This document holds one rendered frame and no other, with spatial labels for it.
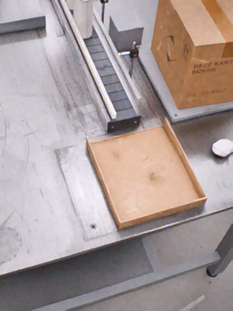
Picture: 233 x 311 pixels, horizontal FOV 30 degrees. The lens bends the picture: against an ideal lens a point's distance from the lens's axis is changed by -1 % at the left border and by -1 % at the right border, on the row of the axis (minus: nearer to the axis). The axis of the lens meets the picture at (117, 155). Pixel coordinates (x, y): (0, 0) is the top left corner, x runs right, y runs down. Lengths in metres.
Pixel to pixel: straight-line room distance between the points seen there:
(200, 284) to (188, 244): 0.20
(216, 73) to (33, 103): 0.58
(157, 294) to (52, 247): 0.94
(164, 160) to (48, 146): 0.35
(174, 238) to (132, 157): 0.89
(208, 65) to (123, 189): 0.44
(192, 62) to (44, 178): 0.54
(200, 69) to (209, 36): 0.10
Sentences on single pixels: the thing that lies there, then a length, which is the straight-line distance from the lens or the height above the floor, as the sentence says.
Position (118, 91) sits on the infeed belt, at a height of 0.88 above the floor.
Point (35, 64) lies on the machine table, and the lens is 1.59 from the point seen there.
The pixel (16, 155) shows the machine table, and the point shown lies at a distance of 1.34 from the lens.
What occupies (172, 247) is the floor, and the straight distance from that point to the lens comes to 2.13.
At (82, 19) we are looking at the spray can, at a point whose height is 0.97.
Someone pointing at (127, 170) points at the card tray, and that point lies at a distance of 1.30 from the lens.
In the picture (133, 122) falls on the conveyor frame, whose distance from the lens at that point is 1.38.
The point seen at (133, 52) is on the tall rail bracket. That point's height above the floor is 0.97.
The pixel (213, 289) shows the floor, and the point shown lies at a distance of 2.10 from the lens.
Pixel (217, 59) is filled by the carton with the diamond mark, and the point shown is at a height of 1.06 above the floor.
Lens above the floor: 1.91
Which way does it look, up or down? 54 degrees down
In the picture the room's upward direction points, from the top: 7 degrees clockwise
